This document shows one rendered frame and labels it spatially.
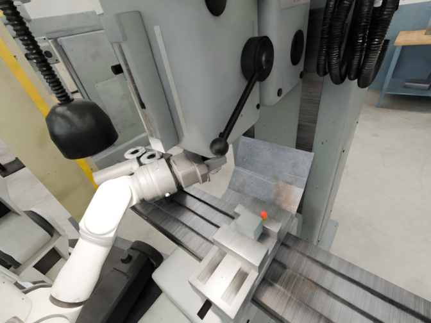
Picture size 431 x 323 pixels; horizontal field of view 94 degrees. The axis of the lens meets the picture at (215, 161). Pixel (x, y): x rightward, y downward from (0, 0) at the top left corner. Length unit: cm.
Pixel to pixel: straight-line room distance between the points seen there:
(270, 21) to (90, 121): 34
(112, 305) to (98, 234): 73
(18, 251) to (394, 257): 204
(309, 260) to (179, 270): 43
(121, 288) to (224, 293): 67
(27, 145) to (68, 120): 183
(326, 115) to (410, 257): 146
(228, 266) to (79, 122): 50
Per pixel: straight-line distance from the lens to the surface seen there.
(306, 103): 74
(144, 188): 46
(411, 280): 192
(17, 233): 93
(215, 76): 33
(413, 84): 412
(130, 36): 33
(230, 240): 61
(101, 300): 120
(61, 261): 120
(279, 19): 45
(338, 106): 73
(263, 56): 38
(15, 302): 51
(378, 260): 191
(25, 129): 209
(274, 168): 87
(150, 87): 34
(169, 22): 31
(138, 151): 94
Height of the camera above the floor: 153
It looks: 36 degrees down
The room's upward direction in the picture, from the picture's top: 11 degrees counter-clockwise
